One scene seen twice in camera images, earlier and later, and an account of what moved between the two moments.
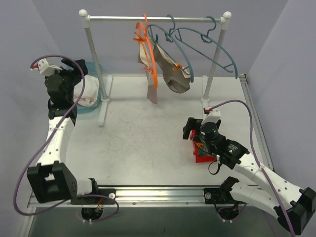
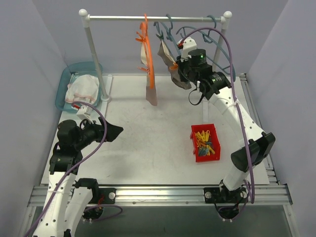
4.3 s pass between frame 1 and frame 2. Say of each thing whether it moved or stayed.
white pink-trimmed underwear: stayed
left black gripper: moved
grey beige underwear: moved
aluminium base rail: stayed
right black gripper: moved
